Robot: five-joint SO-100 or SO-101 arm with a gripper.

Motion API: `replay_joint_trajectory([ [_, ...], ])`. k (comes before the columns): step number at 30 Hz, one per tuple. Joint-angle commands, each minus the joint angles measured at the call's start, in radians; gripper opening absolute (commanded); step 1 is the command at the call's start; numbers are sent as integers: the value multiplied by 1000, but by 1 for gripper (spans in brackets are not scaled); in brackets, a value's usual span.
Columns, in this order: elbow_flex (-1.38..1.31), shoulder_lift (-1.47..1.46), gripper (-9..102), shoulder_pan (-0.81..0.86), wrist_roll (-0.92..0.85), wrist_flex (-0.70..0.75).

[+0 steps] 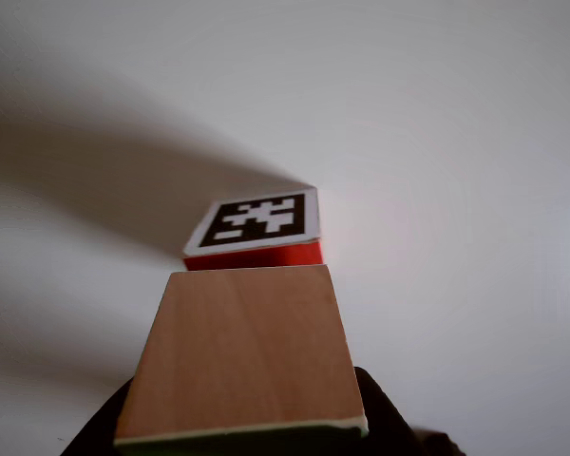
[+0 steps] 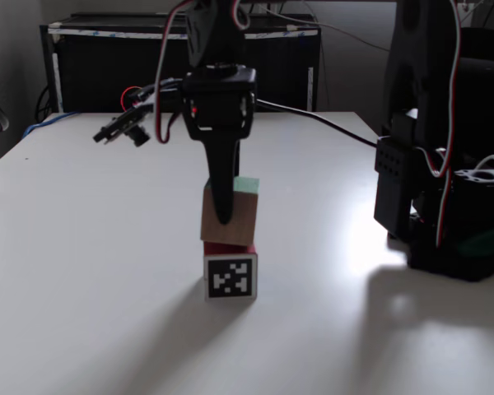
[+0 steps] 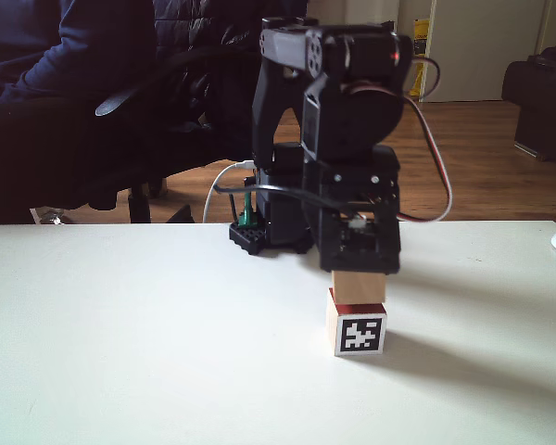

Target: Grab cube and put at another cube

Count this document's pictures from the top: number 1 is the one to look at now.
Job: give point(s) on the wooden cube with green face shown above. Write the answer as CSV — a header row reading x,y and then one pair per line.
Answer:
x,y
247,351

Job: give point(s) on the wooden cube with red face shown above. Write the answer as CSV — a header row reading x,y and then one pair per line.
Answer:
x,y
261,223

